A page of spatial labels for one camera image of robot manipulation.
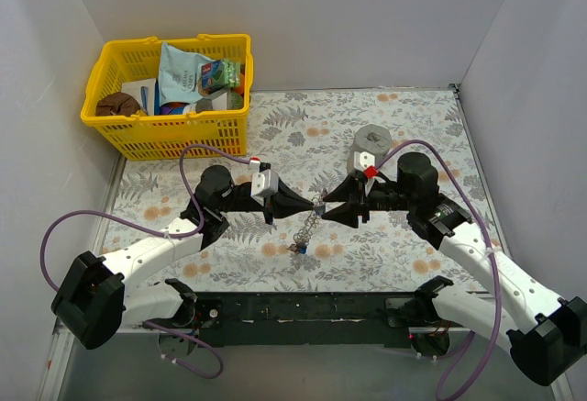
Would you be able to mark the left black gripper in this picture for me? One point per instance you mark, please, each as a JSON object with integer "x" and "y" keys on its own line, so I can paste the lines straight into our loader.
{"x": 269, "y": 205}

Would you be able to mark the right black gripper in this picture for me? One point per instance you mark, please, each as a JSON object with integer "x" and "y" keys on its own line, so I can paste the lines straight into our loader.
{"x": 360, "y": 201}

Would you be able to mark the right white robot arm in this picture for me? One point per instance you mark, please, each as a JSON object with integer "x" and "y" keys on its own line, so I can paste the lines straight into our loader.
{"x": 543, "y": 332}

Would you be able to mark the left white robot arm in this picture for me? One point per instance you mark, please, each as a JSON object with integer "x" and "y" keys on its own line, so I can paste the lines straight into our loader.
{"x": 100, "y": 294}

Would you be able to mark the grey paper roll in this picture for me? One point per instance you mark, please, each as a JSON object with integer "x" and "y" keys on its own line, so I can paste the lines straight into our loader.
{"x": 373, "y": 139}

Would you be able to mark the floral table mat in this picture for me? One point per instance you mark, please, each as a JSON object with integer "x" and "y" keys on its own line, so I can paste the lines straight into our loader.
{"x": 306, "y": 137}

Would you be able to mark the green blue carton box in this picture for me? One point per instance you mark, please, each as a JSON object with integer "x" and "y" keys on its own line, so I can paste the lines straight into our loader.
{"x": 220, "y": 74}

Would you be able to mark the light blue chips bag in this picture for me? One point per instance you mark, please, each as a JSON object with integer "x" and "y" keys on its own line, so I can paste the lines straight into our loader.
{"x": 179, "y": 75}

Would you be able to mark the yellow plastic basket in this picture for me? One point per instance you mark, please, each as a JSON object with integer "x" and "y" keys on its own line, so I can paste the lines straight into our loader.
{"x": 142, "y": 138}

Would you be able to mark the white paper box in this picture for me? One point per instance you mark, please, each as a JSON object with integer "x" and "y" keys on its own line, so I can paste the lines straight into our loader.
{"x": 145, "y": 92}

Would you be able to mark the brown round object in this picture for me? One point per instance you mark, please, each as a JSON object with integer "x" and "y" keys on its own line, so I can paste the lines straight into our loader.
{"x": 117, "y": 104}

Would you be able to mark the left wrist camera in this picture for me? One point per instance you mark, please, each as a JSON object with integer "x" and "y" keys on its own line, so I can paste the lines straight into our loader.
{"x": 264, "y": 181}

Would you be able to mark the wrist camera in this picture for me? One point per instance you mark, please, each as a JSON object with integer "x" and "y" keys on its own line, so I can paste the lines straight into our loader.
{"x": 362, "y": 162}
{"x": 264, "y": 181}

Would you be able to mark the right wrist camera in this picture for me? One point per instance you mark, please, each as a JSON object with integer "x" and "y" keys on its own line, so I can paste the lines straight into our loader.
{"x": 362, "y": 162}

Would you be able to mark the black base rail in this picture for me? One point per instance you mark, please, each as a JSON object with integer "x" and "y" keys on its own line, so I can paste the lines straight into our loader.
{"x": 393, "y": 320}

